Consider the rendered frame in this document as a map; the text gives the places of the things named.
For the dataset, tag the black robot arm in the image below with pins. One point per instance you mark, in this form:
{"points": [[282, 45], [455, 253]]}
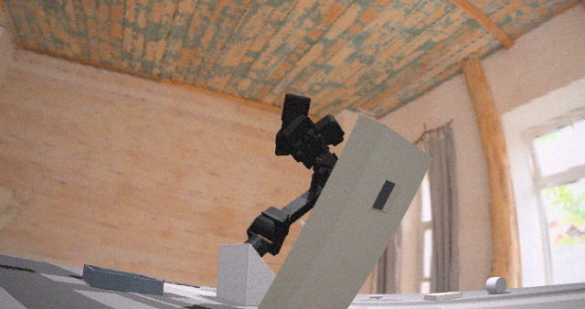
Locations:
{"points": [[273, 223]]}

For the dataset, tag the white cylinder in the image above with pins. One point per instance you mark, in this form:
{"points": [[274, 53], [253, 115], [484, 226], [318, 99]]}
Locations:
{"points": [[496, 285]]}

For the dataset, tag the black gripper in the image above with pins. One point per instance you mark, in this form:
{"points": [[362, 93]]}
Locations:
{"points": [[311, 150]]}

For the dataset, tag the beige service panel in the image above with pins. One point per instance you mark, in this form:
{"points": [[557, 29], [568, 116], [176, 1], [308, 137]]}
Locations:
{"points": [[371, 187]]}

